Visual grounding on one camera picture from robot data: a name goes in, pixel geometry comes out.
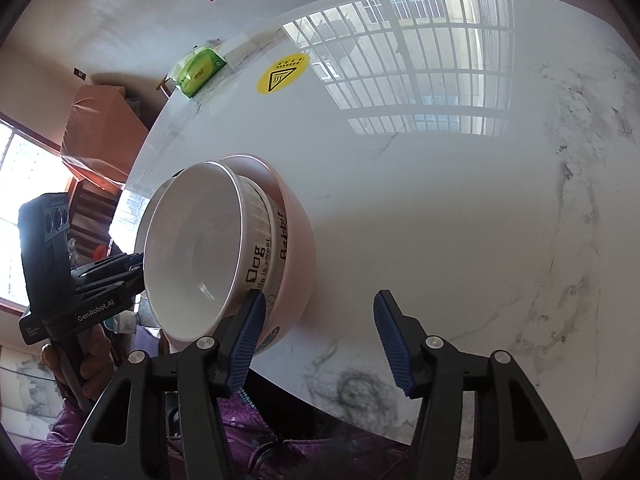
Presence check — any white bowl blue band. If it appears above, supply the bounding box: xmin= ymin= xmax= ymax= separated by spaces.
xmin=143 ymin=162 xmax=270 ymax=350

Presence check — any large pink bowl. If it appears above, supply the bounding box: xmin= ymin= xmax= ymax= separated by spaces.
xmin=221 ymin=154 xmax=317 ymax=336

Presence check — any left hand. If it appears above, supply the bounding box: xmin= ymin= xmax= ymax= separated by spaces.
xmin=40 ymin=325 xmax=115 ymax=401

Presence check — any purple patterned clothing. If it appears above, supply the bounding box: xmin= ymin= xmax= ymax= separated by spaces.
xmin=21 ymin=392 xmax=412 ymax=479

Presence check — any side window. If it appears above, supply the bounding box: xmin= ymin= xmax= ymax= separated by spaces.
xmin=1 ymin=122 xmax=72 ymax=312

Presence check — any brown cardboard box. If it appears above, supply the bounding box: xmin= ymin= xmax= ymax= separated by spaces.
xmin=60 ymin=84 xmax=149 ymax=192

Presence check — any light wooden chair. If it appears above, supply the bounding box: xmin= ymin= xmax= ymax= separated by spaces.
xmin=156 ymin=75 xmax=176 ymax=99

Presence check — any green tissue pack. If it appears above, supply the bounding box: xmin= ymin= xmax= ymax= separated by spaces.
xmin=168 ymin=46 xmax=227 ymax=98

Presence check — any yellow warning sticker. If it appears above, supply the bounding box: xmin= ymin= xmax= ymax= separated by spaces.
xmin=256 ymin=52 xmax=309 ymax=94

